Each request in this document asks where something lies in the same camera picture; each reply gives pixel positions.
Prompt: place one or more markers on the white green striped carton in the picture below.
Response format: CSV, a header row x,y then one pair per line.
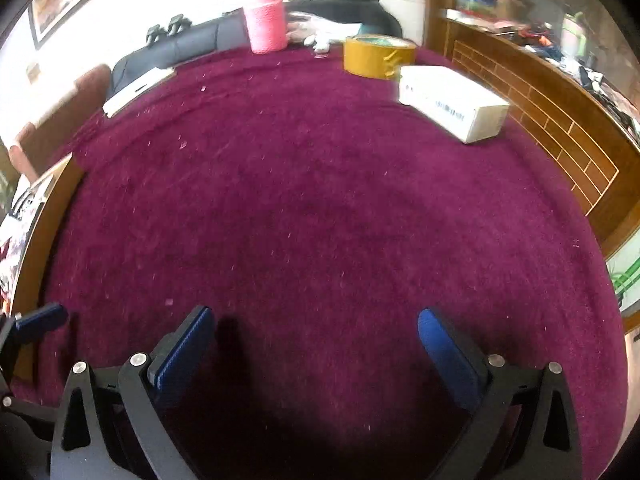
x,y
625,280

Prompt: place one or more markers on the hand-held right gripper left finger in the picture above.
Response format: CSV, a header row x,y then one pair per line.
x,y
185,350

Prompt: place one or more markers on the blue printed box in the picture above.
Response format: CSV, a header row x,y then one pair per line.
x,y
472,4

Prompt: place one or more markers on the shallow cardboard box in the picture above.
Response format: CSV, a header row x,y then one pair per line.
x,y
45,220

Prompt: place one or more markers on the bottle in pink knitted sleeve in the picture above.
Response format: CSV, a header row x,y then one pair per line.
x,y
265,25

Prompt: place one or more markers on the beige wall plate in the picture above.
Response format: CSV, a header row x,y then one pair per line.
x,y
33,72

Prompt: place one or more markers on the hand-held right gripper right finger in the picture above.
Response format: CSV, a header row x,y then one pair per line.
x,y
445,355

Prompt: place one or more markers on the black leather sofa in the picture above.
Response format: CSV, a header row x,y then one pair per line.
x,y
200,37

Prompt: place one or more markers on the white container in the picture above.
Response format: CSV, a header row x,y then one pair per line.
x,y
574,35

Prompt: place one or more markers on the white work glove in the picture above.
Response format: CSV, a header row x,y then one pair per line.
x,y
320,40

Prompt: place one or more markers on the white notebook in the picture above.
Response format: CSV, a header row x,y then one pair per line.
x,y
140,90

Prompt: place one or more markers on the maroon velvet tablecloth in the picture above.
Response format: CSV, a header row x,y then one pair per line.
x,y
300,210

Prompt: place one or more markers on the large white carton box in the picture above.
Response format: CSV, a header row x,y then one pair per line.
x,y
450,95

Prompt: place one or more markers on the brown packing tape roll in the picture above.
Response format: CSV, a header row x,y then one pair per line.
x,y
362,60

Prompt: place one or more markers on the wooden cabinet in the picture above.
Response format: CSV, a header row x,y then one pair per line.
x,y
550,110

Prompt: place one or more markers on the brown armchair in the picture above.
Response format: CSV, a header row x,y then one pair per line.
x,y
60,115

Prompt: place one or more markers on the black clamp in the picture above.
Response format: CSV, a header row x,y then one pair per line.
x,y
179,25
155,33

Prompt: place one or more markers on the black bag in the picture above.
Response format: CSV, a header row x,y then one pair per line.
x,y
350,7

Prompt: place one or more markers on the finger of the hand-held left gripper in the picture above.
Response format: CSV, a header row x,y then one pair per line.
x,y
20,430
42,319

